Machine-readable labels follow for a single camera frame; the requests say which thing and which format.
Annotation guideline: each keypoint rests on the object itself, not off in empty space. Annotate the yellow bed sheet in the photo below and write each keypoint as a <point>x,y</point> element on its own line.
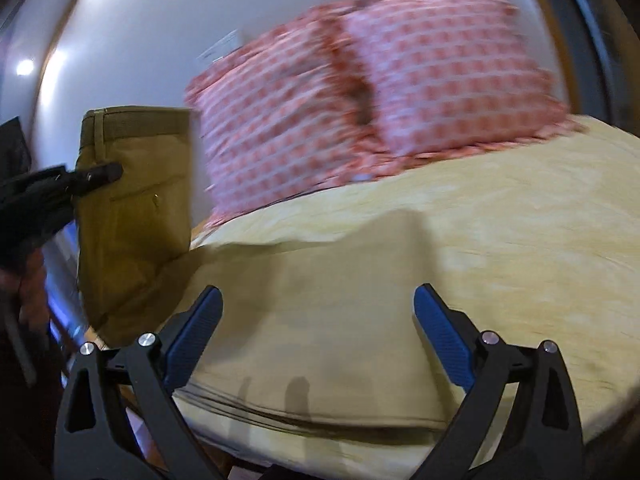
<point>400,280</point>

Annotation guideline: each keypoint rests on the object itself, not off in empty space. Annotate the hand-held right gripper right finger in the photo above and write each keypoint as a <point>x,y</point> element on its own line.
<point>442,332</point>

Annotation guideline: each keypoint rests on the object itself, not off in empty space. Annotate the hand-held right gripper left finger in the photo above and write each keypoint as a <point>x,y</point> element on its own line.
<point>195,330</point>

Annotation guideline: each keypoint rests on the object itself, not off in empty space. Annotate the red checkered pillow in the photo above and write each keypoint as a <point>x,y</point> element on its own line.
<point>450,70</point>
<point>280,125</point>

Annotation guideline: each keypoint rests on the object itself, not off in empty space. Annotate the khaki pants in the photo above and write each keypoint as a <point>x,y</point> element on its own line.
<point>135,200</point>

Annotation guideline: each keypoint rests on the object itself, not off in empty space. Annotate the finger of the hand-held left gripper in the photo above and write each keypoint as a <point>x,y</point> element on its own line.
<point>97,174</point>

